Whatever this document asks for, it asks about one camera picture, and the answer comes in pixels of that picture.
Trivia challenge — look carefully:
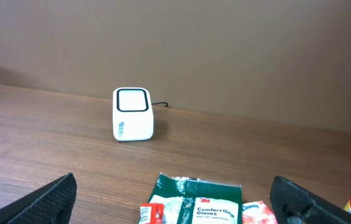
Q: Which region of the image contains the orange white small box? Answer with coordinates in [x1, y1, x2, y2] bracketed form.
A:
[242, 201, 277, 224]

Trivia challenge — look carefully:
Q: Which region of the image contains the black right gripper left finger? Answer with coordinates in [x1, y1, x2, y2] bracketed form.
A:
[0, 172, 77, 224]

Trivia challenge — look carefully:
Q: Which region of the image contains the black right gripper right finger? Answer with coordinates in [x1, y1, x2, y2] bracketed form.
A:
[269, 175, 351, 224]

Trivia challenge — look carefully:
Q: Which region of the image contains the white barcode scanner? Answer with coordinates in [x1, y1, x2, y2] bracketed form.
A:
[113, 87, 154, 142]

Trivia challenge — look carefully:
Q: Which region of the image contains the green wipes packet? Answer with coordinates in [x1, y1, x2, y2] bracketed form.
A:
[149, 173, 243, 224]

